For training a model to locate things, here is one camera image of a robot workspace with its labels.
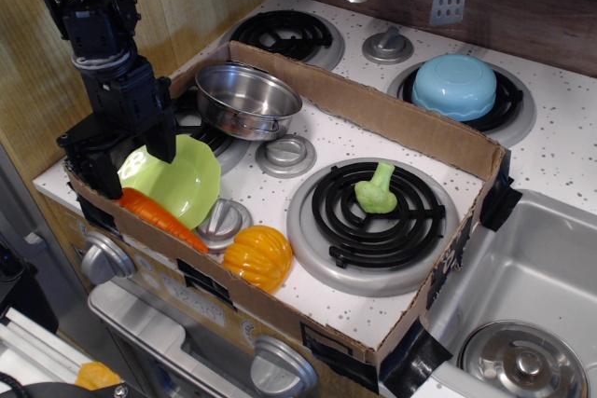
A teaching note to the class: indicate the orange toy pumpkin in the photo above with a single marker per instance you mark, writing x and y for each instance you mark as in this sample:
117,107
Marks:
261,255

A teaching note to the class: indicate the small steel pot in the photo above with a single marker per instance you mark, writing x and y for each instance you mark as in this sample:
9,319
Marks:
246,102

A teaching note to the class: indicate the steel pot lid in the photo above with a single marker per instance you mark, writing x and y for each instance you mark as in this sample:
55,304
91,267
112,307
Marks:
523,360

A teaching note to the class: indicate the orange object lower left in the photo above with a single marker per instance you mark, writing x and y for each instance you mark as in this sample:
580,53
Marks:
93,376

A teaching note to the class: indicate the light blue plastic bowl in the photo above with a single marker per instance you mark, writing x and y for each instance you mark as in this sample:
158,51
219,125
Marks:
457,86

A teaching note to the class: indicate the grey stove knob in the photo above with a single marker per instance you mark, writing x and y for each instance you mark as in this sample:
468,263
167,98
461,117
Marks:
287,157
225,220
389,47

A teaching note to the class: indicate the orange toy carrot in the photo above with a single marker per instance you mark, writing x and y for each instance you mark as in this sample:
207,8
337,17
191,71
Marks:
152,212

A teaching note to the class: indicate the oven dial knob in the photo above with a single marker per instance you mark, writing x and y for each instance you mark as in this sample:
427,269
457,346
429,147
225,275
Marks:
104,260
277,370

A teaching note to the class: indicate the front grey stove knob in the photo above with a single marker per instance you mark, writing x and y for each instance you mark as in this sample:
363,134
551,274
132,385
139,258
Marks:
225,220

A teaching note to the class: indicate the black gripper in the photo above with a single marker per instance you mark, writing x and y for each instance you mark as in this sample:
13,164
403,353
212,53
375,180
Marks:
128,105

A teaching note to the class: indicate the back grey stove knob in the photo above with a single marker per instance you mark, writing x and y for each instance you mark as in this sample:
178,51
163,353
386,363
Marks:
389,47

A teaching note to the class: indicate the centre grey stove knob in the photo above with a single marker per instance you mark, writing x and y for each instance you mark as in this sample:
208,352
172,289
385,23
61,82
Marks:
287,157

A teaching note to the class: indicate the right oven dial knob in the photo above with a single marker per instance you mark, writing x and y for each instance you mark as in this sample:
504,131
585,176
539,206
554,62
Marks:
277,370

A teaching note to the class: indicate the brown cardboard fence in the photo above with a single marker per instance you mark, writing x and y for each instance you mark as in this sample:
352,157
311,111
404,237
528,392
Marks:
359,346

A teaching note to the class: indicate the light green plastic plate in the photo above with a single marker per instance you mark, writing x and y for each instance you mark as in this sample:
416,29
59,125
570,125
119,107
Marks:
187,187

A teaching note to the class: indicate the front right black burner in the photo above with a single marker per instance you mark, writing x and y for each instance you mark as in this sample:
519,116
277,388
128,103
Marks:
369,254

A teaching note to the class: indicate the green toy broccoli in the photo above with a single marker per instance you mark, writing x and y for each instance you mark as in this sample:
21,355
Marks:
375,195

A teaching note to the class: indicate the silver oven door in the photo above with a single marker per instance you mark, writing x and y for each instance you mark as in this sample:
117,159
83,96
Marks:
185,358

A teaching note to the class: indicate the steel sink basin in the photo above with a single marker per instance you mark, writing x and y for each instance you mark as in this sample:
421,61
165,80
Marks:
539,267

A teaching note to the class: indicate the left oven dial knob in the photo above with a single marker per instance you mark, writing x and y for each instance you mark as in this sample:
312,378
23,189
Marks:
104,260

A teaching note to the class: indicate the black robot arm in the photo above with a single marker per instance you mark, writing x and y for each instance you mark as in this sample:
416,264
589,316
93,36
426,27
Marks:
101,33

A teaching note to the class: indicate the back right black burner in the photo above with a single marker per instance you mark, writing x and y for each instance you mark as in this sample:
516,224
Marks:
510,120

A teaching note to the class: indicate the front left black burner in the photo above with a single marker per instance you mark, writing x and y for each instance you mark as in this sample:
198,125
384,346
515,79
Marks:
227,150

